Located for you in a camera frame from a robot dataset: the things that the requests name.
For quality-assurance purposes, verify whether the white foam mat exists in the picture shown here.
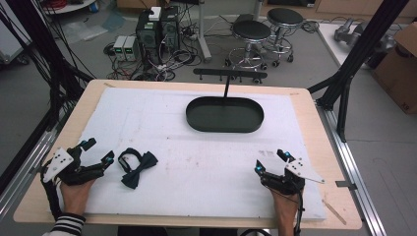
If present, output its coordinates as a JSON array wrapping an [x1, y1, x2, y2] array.
[[53, 87, 328, 221]]

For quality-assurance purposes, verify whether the person's right hand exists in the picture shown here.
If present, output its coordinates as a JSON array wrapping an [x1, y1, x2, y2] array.
[[269, 187, 301, 227]]

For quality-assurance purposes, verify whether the thin wooden stick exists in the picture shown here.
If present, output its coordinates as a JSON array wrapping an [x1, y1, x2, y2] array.
[[321, 199, 348, 226]]

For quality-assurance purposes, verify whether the tangle of floor cables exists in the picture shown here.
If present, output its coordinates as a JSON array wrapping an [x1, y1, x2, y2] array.
[[102, 42, 203, 83]]

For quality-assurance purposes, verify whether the white box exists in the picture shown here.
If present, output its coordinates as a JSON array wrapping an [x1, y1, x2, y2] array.
[[148, 6, 163, 22]]

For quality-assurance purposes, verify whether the black metal frame strut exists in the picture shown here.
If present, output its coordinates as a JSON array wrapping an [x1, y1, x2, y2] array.
[[307, 0, 411, 144], [0, 0, 94, 195]]

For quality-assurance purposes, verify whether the grey machine part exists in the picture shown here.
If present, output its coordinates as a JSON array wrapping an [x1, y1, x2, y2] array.
[[333, 18, 396, 53]]

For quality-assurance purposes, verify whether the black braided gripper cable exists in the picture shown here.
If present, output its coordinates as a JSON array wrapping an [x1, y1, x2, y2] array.
[[39, 165, 64, 221]]

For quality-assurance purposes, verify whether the grey power supply unit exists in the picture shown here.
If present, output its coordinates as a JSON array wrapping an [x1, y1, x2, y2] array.
[[112, 34, 128, 62], [123, 35, 140, 62]]

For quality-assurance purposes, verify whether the cardboard box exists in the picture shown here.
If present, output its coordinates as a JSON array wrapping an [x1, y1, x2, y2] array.
[[372, 22, 417, 116]]

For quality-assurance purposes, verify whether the grey table leg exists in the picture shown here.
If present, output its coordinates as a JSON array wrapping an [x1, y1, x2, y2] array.
[[196, 0, 212, 64]]

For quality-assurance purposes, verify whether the aluminium rail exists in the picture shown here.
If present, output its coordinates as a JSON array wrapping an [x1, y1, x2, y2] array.
[[0, 126, 62, 220], [314, 99, 389, 236]]

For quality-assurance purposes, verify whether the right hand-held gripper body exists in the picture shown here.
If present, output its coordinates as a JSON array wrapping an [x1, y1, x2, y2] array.
[[261, 158, 327, 197]]

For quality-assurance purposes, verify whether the black oval tray hook stand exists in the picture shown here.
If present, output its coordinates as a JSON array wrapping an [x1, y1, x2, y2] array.
[[185, 67, 268, 134]]

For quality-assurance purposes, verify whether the black bow tie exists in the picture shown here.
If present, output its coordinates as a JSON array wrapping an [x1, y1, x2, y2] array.
[[117, 147, 159, 191]]

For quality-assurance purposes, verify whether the grey tape piece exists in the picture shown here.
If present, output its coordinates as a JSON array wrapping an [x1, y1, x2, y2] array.
[[334, 180, 358, 192]]

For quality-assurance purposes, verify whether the black round stool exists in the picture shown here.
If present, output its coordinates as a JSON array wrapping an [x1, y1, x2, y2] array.
[[265, 7, 305, 64], [224, 19, 273, 72]]

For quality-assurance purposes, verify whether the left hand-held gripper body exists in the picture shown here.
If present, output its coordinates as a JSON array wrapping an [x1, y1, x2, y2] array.
[[40, 147, 106, 187]]

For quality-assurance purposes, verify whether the black computer tower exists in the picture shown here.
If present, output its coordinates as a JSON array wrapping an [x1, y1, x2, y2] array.
[[135, 9, 164, 65], [159, 5, 181, 53]]

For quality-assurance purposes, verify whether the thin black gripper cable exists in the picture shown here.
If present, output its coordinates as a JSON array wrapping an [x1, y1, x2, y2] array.
[[271, 186, 307, 236]]

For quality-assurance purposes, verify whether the person's left hand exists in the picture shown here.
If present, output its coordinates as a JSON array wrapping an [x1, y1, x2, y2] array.
[[59, 178, 98, 217]]

